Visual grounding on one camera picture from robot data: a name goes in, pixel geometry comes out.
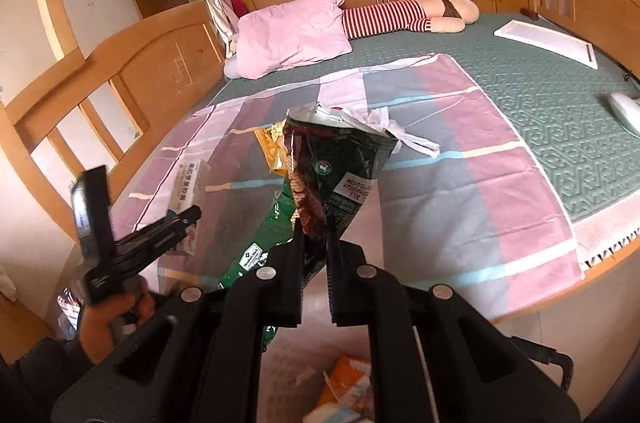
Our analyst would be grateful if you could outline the white rectangular tray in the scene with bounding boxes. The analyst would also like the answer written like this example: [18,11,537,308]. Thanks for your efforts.
[494,19,600,72]

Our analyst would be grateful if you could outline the white massage pillow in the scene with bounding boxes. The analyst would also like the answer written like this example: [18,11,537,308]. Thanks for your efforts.
[607,92,640,136]

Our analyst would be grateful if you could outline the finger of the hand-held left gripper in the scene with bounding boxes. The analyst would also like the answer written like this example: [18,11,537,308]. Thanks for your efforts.
[132,205,202,245]
[114,223,194,267]

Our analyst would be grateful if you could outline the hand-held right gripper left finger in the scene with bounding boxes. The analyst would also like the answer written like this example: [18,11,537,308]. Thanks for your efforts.
[50,218,307,423]

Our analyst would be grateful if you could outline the white toothpaste box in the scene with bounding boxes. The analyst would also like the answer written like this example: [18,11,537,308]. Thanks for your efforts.
[169,159,211,256]

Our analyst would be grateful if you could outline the white hanging cloth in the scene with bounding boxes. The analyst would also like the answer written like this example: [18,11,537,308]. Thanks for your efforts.
[205,0,237,50]

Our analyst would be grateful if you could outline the green patterned mattress pad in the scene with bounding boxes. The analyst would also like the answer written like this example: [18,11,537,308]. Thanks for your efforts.
[207,12,640,225]

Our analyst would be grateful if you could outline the yellow snack bag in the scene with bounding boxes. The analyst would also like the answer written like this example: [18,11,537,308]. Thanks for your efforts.
[254,127,293,178]

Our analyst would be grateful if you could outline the pink pillow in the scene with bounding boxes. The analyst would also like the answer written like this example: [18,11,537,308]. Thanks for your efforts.
[234,0,353,80]

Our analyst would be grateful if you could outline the person's left forearm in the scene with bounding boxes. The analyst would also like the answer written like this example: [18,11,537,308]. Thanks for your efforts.
[0,335,103,423]

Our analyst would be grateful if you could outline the plush doll with striped shirt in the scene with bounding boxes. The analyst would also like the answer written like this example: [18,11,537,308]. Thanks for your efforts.
[222,0,481,80]

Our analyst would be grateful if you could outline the pink grey plaid sheet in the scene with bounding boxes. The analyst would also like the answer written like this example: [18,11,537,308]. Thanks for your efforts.
[107,53,585,320]

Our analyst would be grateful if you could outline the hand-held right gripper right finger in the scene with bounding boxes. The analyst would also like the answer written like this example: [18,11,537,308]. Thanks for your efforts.
[325,225,583,423]

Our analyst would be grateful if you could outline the white plastic bag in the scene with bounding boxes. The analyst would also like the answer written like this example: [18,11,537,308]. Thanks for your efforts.
[319,103,442,160]

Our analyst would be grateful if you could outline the wooden bunk bed frame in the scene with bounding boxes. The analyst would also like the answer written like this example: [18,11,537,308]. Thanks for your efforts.
[0,0,640,339]

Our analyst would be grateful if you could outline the dark green snack bag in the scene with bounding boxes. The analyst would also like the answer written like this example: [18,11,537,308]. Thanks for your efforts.
[220,102,402,349]

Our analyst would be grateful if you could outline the person's left hand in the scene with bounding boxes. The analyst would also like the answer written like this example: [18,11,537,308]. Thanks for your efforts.
[80,277,157,364]

